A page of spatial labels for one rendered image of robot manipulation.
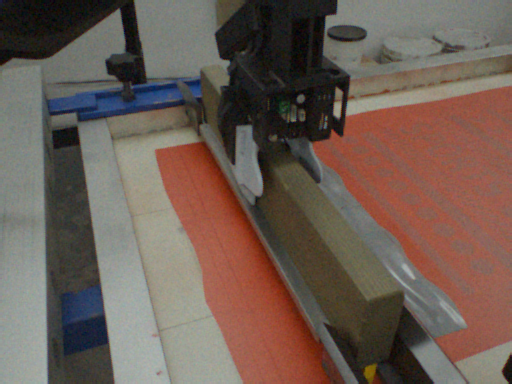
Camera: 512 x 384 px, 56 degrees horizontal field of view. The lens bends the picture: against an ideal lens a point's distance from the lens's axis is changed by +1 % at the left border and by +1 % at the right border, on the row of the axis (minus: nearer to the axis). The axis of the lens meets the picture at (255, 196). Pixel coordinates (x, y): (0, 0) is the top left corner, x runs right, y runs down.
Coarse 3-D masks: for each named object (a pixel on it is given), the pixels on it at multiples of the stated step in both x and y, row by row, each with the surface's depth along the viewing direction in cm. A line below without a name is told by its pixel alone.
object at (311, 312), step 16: (208, 128) 61; (208, 144) 58; (224, 160) 55; (240, 192) 50; (256, 208) 48; (256, 224) 46; (272, 240) 44; (272, 256) 42; (288, 256) 42; (288, 272) 41; (288, 288) 40; (304, 288) 39; (304, 304) 38; (320, 320) 37
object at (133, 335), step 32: (384, 64) 80; (416, 64) 80; (448, 64) 81; (480, 64) 83; (352, 96) 78; (96, 128) 63; (128, 128) 67; (160, 128) 69; (96, 160) 57; (96, 192) 52; (96, 224) 47; (128, 224) 47; (128, 256) 44; (128, 288) 41; (128, 320) 38; (128, 352) 36; (160, 352) 36
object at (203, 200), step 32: (480, 96) 78; (352, 128) 70; (384, 128) 70; (160, 160) 63; (192, 160) 63; (192, 192) 57; (224, 192) 57; (352, 192) 57; (192, 224) 53; (224, 224) 53
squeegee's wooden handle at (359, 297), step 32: (288, 160) 43; (288, 192) 39; (320, 192) 39; (288, 224) 41; (320, 224) 36; (320, 256) 35; (352, 256) 33; (320, 288) 37; (352, 288) 31; (384, 288) 31; (352, 320) 32; (384, 320) 32; (352, 352) 34; (384, 352) 34
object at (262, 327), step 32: (384, 224) 53; (224, 256) 49; (256, 256) 49; (416, 256) 49; (224, 288) 45; (256, 288) 45; (448, 288) 45; (224, 320) 42; (256, 320) 42; (288, 320) 42; (480, 320) 42; (256, 352) 40; (288, 352) 40; (320, 352) 40; (448, 352) 40; (480, 352) 40
